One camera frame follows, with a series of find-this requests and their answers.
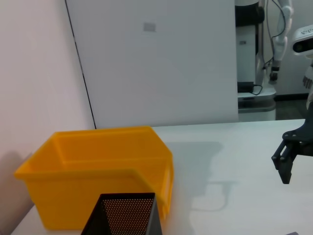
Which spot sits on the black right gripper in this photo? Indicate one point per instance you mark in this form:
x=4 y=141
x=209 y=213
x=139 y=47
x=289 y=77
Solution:
x=305 y=139

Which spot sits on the black mesh pen holder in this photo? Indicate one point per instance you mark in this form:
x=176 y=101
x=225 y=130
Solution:
x=154 y=220

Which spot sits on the black power adapter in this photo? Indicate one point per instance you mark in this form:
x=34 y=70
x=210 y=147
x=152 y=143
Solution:
x=245 y=86

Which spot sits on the beige robot hand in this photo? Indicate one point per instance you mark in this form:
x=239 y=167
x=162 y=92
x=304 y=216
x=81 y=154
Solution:
x=308 y=78

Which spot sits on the white humanoid robot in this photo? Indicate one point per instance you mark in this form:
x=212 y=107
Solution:
x=247 y=61

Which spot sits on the yellow plastic storage bin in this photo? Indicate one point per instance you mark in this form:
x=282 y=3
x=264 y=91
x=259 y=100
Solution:
x=73 y=191

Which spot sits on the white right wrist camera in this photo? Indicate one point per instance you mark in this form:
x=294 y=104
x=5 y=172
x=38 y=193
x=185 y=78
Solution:
x=303 y=41

